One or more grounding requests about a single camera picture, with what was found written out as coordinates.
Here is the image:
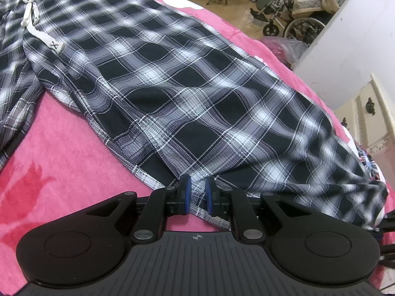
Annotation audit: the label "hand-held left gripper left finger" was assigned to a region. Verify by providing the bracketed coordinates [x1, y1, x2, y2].
[86, 175, 192, 243]

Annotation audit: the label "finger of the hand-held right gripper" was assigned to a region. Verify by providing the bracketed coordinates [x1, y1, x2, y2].
[370, 210, 395, 235]

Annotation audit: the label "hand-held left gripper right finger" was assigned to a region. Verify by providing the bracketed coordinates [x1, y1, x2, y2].
[205, 177, 309, 243]

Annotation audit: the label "black white plaid pants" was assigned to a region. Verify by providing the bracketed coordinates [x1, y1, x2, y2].
[0, 0, 389, 232]

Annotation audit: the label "cream nightstand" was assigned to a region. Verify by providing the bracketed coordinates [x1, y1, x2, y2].
[335, 72, 395, 173]

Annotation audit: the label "pink plastic bag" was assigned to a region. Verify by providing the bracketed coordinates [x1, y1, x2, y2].
[262, 35, 309, 68]

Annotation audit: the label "wheelchair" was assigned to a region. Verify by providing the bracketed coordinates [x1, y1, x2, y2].
[250, 0, 328, 44]

